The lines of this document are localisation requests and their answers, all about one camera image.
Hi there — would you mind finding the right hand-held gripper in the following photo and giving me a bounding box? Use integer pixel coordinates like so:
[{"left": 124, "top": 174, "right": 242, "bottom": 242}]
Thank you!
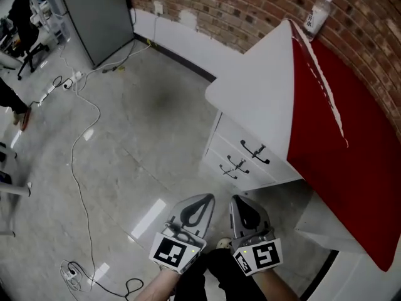
[{"left": 229, "top": 194, "right": 284, "bottom": 277}]

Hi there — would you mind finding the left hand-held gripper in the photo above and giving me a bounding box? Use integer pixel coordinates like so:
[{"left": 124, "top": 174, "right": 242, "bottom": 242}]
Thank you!
[{"left": 148, "top": 193, "right": 216, "bottom": 275}]

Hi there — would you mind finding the person's right forearm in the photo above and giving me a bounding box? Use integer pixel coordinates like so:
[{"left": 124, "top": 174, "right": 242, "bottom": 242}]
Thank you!
[{"left": 250, "top": 268, "right": 303, "bottom": 301}]

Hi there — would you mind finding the person's left forearm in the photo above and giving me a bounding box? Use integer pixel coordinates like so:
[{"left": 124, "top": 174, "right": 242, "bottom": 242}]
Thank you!
[{"left": 133, "top": 268, "right": 180, "bottom": 301}]

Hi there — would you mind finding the white desk with red top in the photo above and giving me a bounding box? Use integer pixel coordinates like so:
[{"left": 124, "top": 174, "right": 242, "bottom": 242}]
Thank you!
[{"left": 286, "top": 20, "right": 401, "bottom": 273}]

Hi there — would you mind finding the person's black clothing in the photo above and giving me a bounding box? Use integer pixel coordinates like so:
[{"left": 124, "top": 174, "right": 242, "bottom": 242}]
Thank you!
[{"left": 172, "top": 248, "right": 267, "bottom": 301}]

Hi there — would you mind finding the tall grey cabinet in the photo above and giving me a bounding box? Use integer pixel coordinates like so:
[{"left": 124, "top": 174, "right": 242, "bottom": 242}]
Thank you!
[{"left": 56, "top": 0, "right": 136, "bottom": 68}]

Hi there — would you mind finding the clear plastic water bottle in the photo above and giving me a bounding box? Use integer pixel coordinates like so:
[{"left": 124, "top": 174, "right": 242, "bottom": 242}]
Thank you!
[{"left": 302, "top": 0, "right": 335, "bottom": 40}]

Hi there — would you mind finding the black office chair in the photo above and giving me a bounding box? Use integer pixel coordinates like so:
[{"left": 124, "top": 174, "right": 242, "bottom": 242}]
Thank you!
[{"left": 8, "top": 0, "right": 50, "bottom": 81}]

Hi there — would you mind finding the white shelving unit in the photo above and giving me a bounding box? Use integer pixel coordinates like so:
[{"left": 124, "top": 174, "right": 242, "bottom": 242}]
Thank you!
[{"left": 21, "top": 0, "right": 71, "bottom": 43}]

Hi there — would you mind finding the white cable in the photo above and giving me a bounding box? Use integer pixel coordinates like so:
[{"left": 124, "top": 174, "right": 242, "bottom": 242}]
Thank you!
[{"left": 59, "top": 45, "right": 102, "bottom": 293}]

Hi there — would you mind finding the black cable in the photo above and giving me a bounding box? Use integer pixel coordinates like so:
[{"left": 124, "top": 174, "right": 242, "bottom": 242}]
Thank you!
[
  {"left": 29, "top": 75, "right": 68, "bottom": 106},
  {"left": 67, "top": 261, "right": 145, "bottom": 300}
]

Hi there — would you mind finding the grey cable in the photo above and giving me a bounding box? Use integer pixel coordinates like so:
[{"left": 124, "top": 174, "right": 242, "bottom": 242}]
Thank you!
[{"left": 102, "top": 38, "right": 151, "bottom": 73}]

